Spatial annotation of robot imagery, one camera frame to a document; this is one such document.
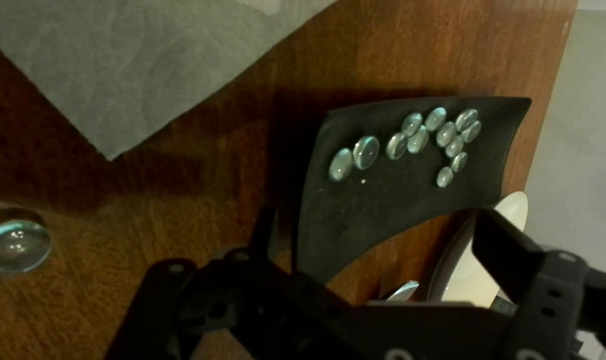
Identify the clear glass bead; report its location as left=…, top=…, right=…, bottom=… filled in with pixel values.
left=326, top=145, right=357, bottom=183
left=434, top=166, right=457, bottom=189
left=434, top=120, right=459, bottom=150
left=0, top=205, right=55, bottom=275
left=400, top=110, right=427, bottom=137
left=444, top=134, right=466, bottom=159
left=450, top=150, right=471, bottom=176
left=353, top=134, right=382, bottom=171
left=385, top=131, right=410, bottom=162
left=460, top=118, right=485, bottom=144
left=454, top=108, right=483, bottom=131
left=425, top=106, right=450, bottom=134
left=406, top=124, right=432, bottom=156

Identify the white shallow bowl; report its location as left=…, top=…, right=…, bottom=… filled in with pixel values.
left=427, top=189, right=532, bottom=309

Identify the black rectangular plate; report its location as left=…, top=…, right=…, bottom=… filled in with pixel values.
left=291, top=95, right=534, bottom=285

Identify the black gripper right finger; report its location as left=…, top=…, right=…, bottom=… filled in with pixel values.
left=471, top=208, right=606, bottom=360

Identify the white paper sheet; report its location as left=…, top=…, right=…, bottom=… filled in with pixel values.
left=0, top=0, right=338, bottom=162

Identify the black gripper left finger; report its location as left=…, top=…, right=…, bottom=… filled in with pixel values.
left=105, top=205, right=364, bottom=360

